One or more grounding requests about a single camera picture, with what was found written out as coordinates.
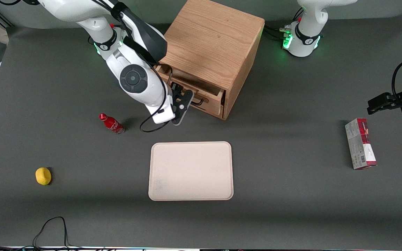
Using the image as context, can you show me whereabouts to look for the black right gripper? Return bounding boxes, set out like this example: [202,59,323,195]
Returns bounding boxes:
[171,83,195,126]

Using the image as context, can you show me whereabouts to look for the black metal drawer handle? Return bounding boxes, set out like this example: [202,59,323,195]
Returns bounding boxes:
[168,71,205,106]

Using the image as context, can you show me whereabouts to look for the wooden drawer with black handle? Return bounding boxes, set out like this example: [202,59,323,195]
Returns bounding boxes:
[156,65,226,117]

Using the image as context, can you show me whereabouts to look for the oak wooden drawer cabinet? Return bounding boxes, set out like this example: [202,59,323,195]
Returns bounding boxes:
[156,0,265,121]

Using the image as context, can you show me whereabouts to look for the grey and red carton box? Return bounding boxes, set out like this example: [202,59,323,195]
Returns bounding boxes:
[345,118,378,170]

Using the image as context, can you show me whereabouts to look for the red soda bottle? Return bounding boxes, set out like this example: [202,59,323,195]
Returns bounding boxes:
[99,113,125,135]

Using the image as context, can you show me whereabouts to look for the beige rectangular tray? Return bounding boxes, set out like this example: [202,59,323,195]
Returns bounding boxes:
[148,141,234,201]

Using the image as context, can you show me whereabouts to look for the yellow lemon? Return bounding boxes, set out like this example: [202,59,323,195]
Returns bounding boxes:
[35,167,52,185]

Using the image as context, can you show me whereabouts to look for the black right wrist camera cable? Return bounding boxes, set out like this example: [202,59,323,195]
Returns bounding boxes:
[139,63,174,133]

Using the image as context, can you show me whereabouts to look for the black left arm base cables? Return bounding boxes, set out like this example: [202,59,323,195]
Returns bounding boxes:
[263,6,305,41]

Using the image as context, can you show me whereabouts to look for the thin black looped cable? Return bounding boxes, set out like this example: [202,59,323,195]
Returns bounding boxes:
[0,216,83,251]

